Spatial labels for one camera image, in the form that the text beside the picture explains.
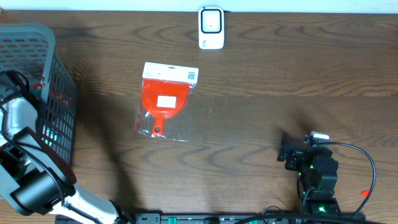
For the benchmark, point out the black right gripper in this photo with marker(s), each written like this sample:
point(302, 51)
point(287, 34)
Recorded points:
point(286, 149)

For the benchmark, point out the red dustpan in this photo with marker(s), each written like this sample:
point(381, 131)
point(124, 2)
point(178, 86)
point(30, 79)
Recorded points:
point(166, 104)

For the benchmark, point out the green grip gloves package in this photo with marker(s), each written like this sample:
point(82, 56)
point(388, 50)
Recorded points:
point(36, 89)

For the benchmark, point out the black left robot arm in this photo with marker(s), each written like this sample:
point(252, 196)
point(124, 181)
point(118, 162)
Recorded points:
point(34, 178)

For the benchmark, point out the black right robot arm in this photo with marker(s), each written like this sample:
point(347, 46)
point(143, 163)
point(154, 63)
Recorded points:
point(317, 172)

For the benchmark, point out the white barcode scanner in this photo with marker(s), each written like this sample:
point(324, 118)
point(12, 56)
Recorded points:
point(211, 28)

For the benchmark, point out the red sticker on table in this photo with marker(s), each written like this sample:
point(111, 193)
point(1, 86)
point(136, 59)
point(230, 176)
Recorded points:
point(365, 193)

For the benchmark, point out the grey plastic basket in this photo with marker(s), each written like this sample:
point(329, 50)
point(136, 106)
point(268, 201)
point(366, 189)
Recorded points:
point(30, 49)

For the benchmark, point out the black mounting rail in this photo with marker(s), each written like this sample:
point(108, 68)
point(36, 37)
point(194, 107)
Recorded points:
point(229, 218)

